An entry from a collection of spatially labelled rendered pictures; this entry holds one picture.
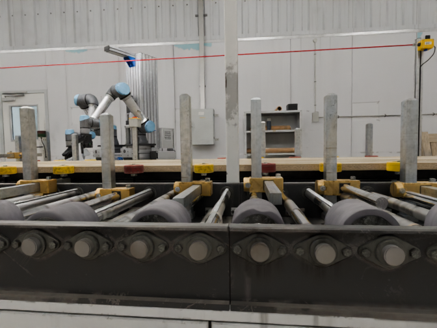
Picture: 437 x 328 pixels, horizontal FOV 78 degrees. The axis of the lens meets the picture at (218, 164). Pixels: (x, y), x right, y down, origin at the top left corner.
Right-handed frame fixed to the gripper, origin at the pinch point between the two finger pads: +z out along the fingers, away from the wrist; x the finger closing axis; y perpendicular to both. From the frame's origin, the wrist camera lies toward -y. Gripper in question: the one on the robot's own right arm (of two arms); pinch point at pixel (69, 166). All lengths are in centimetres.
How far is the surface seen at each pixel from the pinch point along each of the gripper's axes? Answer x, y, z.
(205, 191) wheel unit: -153, -145, 0
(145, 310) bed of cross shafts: -151, -195, 13
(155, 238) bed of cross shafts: -153, -194, 1
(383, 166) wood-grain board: -221, -125, -6
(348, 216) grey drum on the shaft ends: -186, -188, -2
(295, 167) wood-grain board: -187, -125, -6
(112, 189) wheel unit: -119, -145, 0
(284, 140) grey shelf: -229, 236, -26
